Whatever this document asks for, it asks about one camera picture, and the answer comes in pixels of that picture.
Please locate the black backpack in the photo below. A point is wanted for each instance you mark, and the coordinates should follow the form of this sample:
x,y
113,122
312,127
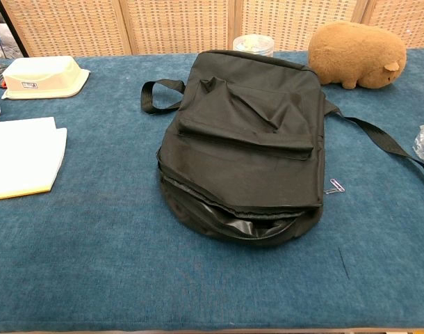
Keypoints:
x,y
246,167

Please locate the white yellow booklet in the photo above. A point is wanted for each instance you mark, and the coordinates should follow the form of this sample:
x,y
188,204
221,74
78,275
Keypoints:
x,y
21,156

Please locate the silver paper clip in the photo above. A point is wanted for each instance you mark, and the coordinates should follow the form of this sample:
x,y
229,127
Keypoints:
x,y
331,191

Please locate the clear jar of coloured chalk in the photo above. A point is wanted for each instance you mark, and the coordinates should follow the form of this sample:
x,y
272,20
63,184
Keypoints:
x,y
253,44

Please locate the rattan folding screen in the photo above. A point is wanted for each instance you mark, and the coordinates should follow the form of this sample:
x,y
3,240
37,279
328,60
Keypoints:
x,y
180,24

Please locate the blue table cover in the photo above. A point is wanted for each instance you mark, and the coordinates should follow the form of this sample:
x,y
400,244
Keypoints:
x,y
94,261

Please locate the brown capybara plush toy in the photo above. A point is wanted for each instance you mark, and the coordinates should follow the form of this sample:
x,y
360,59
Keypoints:
x,y
354,52

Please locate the cream plastic lunch box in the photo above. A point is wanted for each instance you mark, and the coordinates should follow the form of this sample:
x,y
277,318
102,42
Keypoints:
x,y
41,76

